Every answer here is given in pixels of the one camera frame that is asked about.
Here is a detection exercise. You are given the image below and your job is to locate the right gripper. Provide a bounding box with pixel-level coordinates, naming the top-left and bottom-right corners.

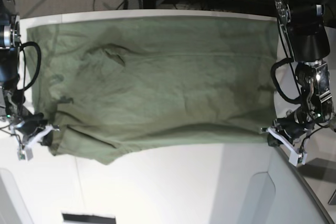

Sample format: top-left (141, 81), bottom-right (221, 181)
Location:
top-left (1, 87), bottom-right (49, 133)

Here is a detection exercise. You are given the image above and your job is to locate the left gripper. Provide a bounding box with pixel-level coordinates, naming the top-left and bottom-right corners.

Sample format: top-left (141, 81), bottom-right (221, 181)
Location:
top-left (270, 60), bottom-right (334, 144)

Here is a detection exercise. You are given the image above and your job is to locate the green t-shirt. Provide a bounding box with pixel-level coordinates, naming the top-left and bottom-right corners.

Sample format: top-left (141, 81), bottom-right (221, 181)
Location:
top-left (27, 16), bottom-right (278, 165)

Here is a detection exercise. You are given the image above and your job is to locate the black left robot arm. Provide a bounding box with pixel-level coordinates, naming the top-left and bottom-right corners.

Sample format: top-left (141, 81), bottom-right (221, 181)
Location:
top-left (269, 0), bottom-right (334, 146)

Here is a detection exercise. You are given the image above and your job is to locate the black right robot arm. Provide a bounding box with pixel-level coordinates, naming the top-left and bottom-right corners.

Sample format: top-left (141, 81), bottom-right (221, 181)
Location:
top-left (1, 0), bottom-right (56, 149)

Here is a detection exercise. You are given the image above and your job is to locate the white label with black bar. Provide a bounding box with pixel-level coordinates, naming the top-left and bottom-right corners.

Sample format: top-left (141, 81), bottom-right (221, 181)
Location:
top-left (61, 212), bottom-right (117, 224)

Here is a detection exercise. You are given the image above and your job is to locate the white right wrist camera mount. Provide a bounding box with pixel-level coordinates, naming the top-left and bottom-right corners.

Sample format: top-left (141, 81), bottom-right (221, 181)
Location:
top-left (10, 124), bottom-right (60, 161)

